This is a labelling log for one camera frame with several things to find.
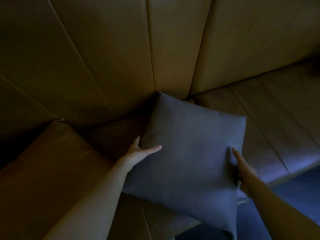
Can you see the person's left hand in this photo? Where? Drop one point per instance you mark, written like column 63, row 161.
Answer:
column 134, row 155

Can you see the person's right hand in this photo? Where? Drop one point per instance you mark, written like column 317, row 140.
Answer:
column 245, row 172

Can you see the person's left thumb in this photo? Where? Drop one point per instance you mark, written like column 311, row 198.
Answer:
column 151, row 149

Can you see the person's right thumb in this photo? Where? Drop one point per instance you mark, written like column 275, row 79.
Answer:
column 237, row 156

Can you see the grey square cushion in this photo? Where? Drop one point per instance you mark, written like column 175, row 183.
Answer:
column 192, row 157

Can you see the person's left forearm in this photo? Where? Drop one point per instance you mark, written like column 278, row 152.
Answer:
column 92, row 202

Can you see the person's right forearm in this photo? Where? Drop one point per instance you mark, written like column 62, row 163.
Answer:
column 277, row 209

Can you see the brown leather sofa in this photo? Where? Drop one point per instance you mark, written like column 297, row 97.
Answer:
column 100, row 59

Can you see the brown leather cushion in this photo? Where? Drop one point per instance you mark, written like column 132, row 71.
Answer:
column 47, row 177

